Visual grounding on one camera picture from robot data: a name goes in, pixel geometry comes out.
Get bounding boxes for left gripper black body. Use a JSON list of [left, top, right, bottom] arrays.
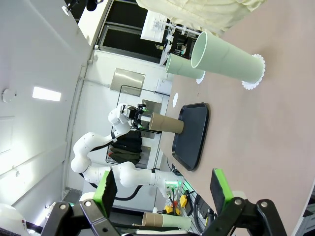
[[127, 105, 143, 126]]

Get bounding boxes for black cable hose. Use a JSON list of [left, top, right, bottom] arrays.
[[78, 172, 144, 200]]

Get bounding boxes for silver metal wall panel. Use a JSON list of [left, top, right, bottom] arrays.
[[110, 68, 146, 97]]

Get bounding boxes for rectangular ceiling light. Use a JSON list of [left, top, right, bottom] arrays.
[[31, 86, 62, 102]]

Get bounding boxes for person in yellow shirt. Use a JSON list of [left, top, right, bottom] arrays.
[[136, 0, 268, 38]]

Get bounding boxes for black clothes rack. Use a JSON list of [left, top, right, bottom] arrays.
[[105, 85, 171, 171]]

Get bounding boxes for black plastic tray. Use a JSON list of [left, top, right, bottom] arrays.
[[171, 102, 211, 172]]

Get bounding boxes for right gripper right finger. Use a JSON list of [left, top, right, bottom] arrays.
[[209, 168, 288, 236]]

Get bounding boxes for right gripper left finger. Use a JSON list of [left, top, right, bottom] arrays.
[[46, 168, 124, 236]]

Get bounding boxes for white smoke detector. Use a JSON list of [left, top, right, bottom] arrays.
[[1, 88, 17, 103]]

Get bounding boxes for dark hanging clothes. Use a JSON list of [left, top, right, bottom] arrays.
[[109, 129, 144, 165]]

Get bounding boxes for brown plastic cup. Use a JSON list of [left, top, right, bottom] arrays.
[[142, 211, 163, 227], [147, 112, 185, 135]]

